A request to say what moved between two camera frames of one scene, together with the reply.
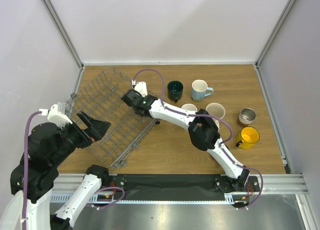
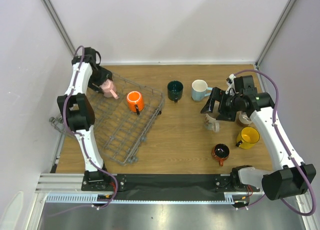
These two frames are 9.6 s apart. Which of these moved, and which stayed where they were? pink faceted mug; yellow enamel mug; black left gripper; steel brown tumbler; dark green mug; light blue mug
Moved: pink faceted mug; black left gripper
Stayed: yellow enamel mug; steel brown tumbler; dark green mug; light blue mug
